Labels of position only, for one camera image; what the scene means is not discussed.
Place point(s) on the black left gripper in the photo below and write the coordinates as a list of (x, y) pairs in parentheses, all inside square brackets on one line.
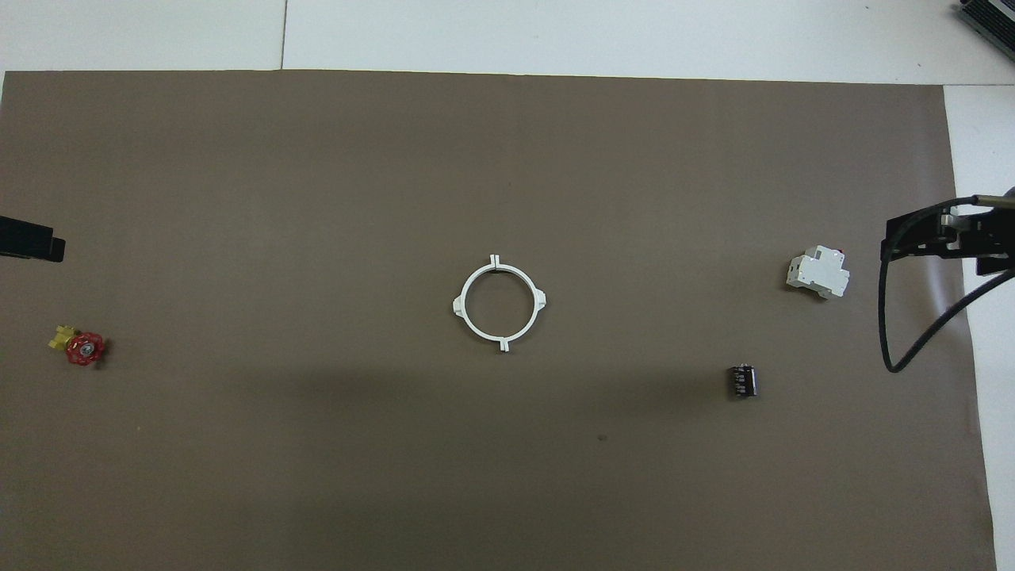
[(24, 236)]

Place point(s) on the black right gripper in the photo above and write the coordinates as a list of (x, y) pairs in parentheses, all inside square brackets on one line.
[(991, 242)]

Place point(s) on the white half pipe clamp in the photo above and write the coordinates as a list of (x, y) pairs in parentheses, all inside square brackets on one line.
[(541, 300), (458, 304)]

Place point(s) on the white circuit breaker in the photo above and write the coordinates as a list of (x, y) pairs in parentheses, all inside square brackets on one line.
[(817, 274)]

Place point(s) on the red handwheel yellow valve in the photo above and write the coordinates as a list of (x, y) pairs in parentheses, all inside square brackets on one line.
[(85, 349)]

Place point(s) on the small black electronic component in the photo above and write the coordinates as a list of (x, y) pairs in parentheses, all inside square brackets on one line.
[(743, 381)]

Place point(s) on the grey ribbed device box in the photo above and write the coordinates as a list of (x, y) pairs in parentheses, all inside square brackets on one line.
[(995, 20)]

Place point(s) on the brown table mat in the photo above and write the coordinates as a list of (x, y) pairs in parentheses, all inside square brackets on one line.
[(634, 159)]

